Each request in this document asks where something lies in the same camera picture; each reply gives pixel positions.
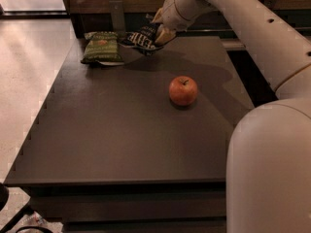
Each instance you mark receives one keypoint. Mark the metal rail bracket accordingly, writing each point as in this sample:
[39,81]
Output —
[117,16]
[270,4]

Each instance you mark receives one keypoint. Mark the left metal rail bracket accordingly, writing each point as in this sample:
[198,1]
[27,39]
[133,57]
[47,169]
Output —
[117,16]

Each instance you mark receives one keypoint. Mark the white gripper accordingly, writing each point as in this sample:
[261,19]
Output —
[169,11]

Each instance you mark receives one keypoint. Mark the right metal rail bracket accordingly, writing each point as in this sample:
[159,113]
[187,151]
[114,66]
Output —
[270,4]

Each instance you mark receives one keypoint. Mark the red apple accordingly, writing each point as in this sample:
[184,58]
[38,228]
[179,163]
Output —
[183,91]

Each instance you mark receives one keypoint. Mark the green jalapeno chip bag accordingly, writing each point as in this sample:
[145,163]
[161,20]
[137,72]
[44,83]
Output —
[102,47]

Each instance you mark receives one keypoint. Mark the blue kettle chip bag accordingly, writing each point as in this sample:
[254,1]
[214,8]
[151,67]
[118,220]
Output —
[143,40]

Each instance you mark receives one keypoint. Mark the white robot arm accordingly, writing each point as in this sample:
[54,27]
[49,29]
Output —
[268,170]

